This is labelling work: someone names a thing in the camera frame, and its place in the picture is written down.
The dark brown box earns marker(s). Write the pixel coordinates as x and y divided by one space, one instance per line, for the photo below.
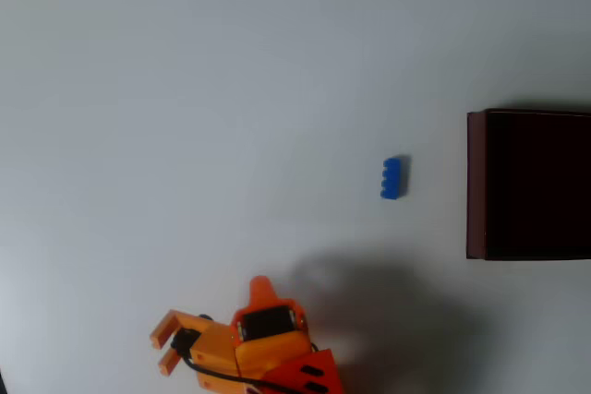
535 186

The red-orange robot arm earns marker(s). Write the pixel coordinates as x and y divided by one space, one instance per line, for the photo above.
318 373

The orange camera mount bracket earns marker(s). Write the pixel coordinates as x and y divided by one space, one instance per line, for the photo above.
214 343

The orange gripper with servo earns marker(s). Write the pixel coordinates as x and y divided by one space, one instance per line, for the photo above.
271 349

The blue lego brick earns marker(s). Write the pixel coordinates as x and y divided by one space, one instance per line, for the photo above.
394 179

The black camera module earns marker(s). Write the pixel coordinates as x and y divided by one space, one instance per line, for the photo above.
185 338

